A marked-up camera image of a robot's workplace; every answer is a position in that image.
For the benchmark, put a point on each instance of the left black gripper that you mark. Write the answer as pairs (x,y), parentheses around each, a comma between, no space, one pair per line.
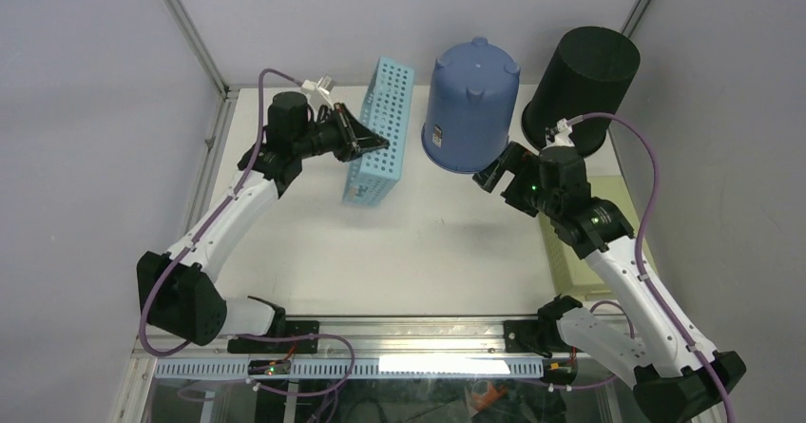
(362,140)

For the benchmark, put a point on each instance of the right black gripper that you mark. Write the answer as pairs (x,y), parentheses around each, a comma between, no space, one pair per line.
(515,160)

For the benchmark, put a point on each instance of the light blue perforated basket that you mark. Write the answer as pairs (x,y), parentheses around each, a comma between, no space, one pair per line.
(385,110)

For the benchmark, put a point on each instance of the large blue plastic bucket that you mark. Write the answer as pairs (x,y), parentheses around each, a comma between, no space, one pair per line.
(473,91)

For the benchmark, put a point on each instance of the large black plastic bucket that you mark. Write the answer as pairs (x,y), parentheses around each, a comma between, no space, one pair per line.
(590,71)

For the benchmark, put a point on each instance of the yellow-green perforated basket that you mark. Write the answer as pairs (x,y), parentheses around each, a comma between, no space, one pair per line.
(571,275)

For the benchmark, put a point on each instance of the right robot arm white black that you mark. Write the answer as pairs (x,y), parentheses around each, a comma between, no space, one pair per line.
(674,372)

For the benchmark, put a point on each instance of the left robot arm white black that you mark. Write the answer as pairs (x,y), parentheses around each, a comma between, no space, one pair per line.
(177,288)

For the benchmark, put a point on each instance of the orange object under table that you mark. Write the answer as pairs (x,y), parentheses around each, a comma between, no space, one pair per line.
(485,393)

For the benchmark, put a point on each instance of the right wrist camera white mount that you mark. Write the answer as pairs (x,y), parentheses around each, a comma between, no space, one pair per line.
(559,135)

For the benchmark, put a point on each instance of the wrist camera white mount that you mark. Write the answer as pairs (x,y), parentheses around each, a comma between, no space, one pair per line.
(319,92)
(559,135)

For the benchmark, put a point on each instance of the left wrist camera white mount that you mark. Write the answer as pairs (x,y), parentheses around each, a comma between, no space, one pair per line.
(319,92)

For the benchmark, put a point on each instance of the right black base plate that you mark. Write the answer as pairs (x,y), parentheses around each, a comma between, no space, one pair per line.
(537,336)

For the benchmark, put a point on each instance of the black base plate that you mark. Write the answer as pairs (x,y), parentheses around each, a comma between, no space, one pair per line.
(289,338)
(537,336)

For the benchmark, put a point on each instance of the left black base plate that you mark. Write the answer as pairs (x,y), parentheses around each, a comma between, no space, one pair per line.
(289,338)

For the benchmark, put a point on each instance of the white slotted cable duct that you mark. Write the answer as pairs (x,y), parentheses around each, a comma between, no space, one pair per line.
(395,366)

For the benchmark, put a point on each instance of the aluminium front rail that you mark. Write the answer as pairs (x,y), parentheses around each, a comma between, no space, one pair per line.
(377,336)

